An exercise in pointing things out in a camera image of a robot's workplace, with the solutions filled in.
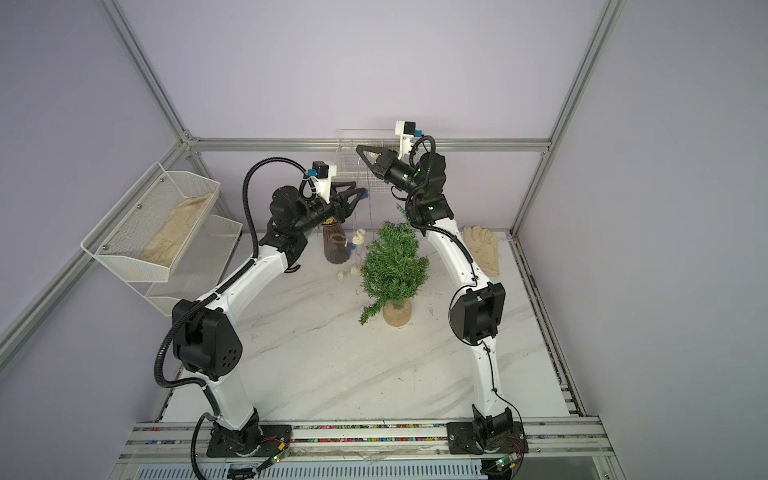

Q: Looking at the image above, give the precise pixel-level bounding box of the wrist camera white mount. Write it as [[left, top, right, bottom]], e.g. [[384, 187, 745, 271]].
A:
[[309, 161, 337, 203], [395, 121, 423, 165]]

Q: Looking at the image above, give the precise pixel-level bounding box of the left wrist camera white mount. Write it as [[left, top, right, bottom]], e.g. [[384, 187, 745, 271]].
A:
[[309, 161, 337, 203]]

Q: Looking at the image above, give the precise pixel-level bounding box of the lower white mesh wall basket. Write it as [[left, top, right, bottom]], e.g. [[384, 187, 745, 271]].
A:
[[129, 214, 242, 317]]

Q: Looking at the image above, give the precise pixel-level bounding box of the aluminium frame profile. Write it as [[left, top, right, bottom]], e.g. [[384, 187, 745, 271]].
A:
[[1, 1, 625, 377]]

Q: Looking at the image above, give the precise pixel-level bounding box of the beige glove in basket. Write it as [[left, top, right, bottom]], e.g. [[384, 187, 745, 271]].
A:
[[140, 194, 211, 267]]

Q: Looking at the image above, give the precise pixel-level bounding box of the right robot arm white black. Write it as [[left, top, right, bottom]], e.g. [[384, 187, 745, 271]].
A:
[[355, 136, 527, 455]]

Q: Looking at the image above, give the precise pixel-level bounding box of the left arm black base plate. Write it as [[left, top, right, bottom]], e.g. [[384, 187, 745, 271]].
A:
[[206, 423, 293, 458]]

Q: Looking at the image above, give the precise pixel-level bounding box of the white wire basket back wall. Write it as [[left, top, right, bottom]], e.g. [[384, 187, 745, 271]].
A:
[[335, 124, 422, 194]]

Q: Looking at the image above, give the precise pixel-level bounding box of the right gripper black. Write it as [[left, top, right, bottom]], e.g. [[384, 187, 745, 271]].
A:
[[360, 147, 426, 204]]

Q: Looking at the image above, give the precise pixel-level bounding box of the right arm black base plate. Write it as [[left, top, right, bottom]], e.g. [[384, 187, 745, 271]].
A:
[[446, 421, 529, 455]]

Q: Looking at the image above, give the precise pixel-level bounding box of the upper white mesh wall basket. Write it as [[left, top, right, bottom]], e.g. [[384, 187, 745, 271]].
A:
[[80, 162, 220, 283]]

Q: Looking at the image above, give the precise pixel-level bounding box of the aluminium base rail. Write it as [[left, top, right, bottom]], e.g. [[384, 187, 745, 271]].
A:
[[109, 417, 626, 479]]

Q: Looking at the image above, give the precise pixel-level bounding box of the white mesh wall basket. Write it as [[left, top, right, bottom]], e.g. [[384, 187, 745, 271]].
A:
[[80, 162, 220, 283], [129, 214, 242, 317]]

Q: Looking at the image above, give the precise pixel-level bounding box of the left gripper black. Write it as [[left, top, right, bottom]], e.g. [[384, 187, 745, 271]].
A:
[[295, 183, 365, 237]]

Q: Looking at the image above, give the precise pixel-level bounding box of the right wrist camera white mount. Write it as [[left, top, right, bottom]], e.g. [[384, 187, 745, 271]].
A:
[[395, 121, 423, 165]]

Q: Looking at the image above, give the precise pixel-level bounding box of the beige glove on table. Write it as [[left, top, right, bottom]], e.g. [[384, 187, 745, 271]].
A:
[[462, 226, 500, 277]]

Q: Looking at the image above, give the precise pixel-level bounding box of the small green christmas tree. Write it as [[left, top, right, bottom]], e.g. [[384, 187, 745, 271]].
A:
[[358, 205, 429, 325]]

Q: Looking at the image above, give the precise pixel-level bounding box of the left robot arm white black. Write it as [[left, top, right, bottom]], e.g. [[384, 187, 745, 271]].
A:
[[153, 161, 368, 457]]

